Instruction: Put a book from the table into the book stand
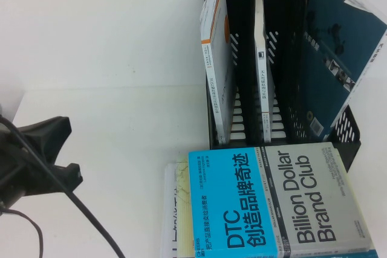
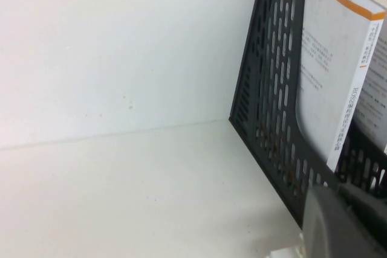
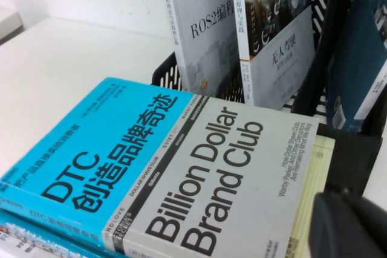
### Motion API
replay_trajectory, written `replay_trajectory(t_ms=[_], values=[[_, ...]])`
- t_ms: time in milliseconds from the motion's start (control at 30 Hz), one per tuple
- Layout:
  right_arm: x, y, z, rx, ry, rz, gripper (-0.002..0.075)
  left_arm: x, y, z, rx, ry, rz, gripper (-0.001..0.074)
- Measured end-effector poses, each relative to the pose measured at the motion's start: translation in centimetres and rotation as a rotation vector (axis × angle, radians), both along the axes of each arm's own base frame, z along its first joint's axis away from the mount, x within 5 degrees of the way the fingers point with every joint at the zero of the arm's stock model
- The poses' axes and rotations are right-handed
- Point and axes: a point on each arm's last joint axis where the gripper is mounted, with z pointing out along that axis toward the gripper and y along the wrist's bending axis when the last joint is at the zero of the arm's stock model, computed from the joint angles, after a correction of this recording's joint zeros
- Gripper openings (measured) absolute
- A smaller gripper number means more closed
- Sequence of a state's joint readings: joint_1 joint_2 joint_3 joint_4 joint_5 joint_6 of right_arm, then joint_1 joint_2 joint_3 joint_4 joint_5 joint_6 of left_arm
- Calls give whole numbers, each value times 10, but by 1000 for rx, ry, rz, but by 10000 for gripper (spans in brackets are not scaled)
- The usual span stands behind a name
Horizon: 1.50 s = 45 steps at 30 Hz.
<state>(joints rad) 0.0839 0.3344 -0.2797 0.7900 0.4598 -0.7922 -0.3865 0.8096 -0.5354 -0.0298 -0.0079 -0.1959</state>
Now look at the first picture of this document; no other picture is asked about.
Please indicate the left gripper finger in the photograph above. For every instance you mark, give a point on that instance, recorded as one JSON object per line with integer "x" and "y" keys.
{"x": 48, "y": 137}
{"x": 63, "y": 179}

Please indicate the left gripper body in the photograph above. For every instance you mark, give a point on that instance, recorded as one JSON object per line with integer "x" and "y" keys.
{"x": 15, "y": 164}

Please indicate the white car suspension book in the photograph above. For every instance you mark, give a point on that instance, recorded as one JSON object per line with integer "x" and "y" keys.
{"x": 338, "y": 43}

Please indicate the white book large black print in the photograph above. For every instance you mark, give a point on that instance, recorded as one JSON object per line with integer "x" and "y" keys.
{"x": 169, "y": 209}

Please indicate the cream cover book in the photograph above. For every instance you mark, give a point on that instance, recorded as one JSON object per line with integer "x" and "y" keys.
{"x": 184, "y": 209}

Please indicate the white book orange stripe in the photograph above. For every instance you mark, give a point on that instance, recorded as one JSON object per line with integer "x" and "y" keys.
{"x": 219, "y": 58}

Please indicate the white book black logo spine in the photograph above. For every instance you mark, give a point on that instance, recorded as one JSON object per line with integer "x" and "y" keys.
{"x": 261, "y": 89}

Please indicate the blue grey Billion Dollar book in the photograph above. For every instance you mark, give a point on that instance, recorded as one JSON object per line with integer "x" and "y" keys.
{"x": 302, "y": 203}

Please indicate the black plastic book stand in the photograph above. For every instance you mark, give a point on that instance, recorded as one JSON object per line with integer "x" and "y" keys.
{"x": 284, "y": 73}

